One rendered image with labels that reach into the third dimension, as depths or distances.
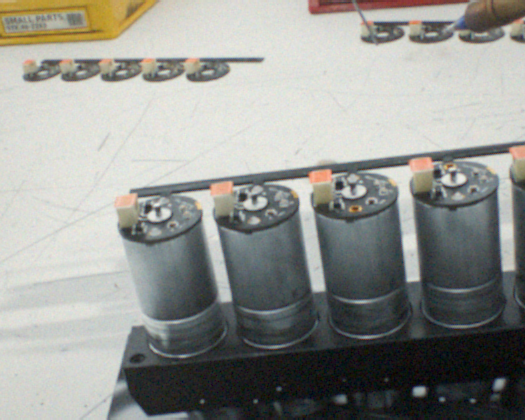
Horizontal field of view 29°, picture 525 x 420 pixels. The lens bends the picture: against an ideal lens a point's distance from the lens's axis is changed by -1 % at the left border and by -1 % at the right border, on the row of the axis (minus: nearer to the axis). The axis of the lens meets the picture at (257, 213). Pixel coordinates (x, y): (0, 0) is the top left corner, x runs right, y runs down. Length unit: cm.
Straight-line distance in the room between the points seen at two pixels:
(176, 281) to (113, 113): 26
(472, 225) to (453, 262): 1
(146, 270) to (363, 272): 6
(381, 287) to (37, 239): 19
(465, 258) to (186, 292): 8
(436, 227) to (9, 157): 29
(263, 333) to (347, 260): 3
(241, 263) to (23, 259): 16
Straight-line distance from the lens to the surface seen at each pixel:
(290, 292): 29
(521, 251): 29
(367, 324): 29
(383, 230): 28
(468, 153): 30
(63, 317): 38
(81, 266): 40
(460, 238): 28
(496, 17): 24
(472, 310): 30
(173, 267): 29
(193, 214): 29
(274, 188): 29
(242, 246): 28
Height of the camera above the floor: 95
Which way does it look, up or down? 29 degrees down
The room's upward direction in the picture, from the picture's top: 11 degrees counter-clockwise
